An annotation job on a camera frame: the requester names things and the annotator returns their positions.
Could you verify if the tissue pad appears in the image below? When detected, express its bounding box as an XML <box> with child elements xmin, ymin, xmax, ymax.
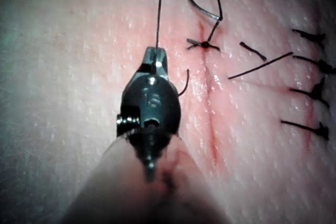
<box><xmin>0</xmin><ymin>0</ymin><xmax>336</xmax><ymax>224</ymax></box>

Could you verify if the right arm needle driver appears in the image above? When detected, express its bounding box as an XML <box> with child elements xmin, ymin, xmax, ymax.
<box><xmin>116</xmin><ymin>72</ymin><xmax>182</xmax><ymax>141</ymax></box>

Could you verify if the right arm needle driver jaw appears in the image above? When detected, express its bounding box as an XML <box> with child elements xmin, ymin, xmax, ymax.
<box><xmin>154</xmin><ymin>47</ymin><xmax>169</xmax><ymax>81</ymax></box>
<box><xmin>136</xmin><ymin>47</ymin><xmax>158</xmax><ymax>76</ymax></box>

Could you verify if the long cut black thread piece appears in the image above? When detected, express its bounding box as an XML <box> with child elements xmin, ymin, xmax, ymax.
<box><xmin>227</xmin><ymin>51</ymin><xmax>294</xmax><ymax>80</ymax></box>

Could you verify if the short cut black thread piece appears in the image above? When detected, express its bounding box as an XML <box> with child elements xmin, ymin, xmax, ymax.
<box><xmin>239</xmin><ymin>41</ymin><xmax>268</xmax><ymax>61</ymax></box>

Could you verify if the black stitching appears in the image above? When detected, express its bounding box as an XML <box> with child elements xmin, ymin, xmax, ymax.
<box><xmin>280</xmin><ymin>27</ymin><xmax>336</xmax><ymax>141</ymax></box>
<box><xmin>186</xmin><ymin>37</ymin><xmax>221</xmax><ymax>51</ymax></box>

